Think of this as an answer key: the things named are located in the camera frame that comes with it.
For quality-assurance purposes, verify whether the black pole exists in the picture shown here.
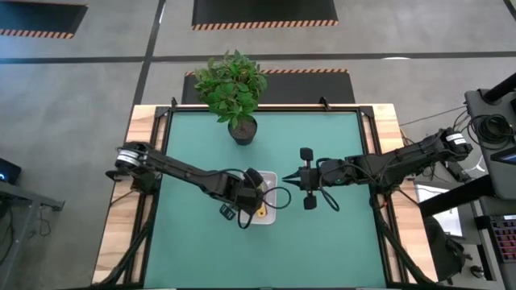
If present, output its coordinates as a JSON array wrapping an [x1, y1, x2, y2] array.
[[481, 72, 516, 104]]

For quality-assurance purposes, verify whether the black hazard-striped floor mat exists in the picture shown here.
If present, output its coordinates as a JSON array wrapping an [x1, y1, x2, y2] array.
[[190, 0, 339, 31], [181, 68, 356, 105], [0, 0, 89, 39]]

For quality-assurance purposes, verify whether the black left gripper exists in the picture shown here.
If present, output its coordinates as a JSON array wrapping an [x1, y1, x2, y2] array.
[[219, 167, 265, 222]]

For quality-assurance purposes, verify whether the white plastic basket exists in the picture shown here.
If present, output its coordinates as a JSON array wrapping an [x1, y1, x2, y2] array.
[[237, 170, 279, 226]]

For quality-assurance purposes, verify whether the yellow measuring cup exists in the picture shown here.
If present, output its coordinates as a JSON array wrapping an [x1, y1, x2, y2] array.
[[256, 181, 269, 219]]

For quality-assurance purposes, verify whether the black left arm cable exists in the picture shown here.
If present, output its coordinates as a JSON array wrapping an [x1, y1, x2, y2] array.
[[236, 185, 292, 230]]

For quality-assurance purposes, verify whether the black beam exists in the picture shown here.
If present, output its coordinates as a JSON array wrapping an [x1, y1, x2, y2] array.
[[418, 173, 497, 218]]

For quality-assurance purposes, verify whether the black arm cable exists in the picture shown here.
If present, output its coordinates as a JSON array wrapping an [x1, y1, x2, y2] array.
[[236, 185, 292, 230], [316, 157, 340, 213]]

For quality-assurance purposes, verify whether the backlit keyboard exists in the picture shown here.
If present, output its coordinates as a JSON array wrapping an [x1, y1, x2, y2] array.
[[487, 214, 516, 263]]

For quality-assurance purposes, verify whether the black device with blue light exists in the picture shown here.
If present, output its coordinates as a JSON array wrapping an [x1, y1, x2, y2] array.
[[0, 157, 23, 185]]

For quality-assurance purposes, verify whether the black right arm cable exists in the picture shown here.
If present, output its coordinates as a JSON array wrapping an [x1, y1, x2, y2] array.
[[316, 157, 340, 213]]

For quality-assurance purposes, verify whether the green plant in black pot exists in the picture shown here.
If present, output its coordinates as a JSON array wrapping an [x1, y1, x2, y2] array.
[[193, 49, 268, 147]]

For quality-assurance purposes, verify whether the black power brick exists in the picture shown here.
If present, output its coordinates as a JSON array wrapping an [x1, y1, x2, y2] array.
[[443, 160, 465, 183]]

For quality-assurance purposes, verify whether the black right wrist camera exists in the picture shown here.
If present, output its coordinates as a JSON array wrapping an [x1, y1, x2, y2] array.
[[321, 159, 352, 186]]

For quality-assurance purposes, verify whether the grey equipment cart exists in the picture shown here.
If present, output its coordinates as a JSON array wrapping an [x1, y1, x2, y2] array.
[[463, 72, 516, 202]]

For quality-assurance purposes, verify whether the green table mat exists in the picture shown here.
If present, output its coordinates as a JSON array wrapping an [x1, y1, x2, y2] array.
[[144, 110, 388, 289]]

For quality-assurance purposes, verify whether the white paper sheet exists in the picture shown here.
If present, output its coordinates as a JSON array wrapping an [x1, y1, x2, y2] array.
[[414, 183, 464, 238]]

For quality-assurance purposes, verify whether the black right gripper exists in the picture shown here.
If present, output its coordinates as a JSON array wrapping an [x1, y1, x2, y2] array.
[[281, 147, 323, 211]]

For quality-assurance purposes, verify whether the grey desk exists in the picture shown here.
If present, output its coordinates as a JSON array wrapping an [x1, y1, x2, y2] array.
[[0, 180, 65, 279]]

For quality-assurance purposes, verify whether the black backpack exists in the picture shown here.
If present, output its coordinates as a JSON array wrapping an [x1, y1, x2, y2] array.
[[422, 216, 472, 285]]

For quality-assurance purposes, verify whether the coiled black cable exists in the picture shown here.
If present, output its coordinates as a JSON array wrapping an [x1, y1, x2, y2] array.
[[468, 114, 516, 145]]

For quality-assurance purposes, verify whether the black aluminium table frame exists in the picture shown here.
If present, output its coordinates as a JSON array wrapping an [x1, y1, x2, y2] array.
[[90, 96, 440, 290]]

